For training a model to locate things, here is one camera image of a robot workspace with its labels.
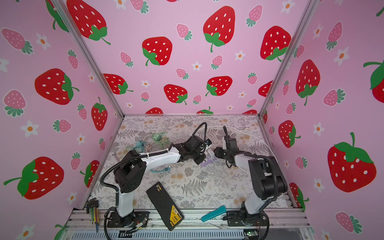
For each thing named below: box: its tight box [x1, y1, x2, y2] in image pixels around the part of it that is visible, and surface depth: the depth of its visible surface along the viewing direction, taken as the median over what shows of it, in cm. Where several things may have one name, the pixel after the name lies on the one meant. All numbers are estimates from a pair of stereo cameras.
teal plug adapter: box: [135, 141, 145, 151], surface depth 103 cm
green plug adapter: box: [152, 134, 162, 142], surface depth 106 cm
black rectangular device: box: [146, 181, 184, 231], surface depth 78 cm
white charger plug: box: [206, 148, 215, 160], surface depth 92 cm
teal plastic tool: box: [200, 205, 227, 222], surface depth 78 cm
